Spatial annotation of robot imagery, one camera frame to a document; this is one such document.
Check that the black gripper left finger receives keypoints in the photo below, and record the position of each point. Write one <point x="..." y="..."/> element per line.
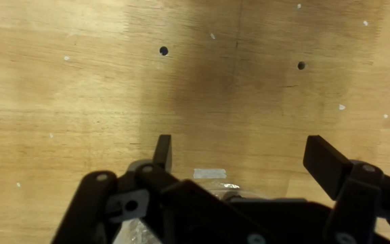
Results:
<point x="94" y="203"/>

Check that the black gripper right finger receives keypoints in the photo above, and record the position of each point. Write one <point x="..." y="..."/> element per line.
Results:
<point x="326" y="163"/>

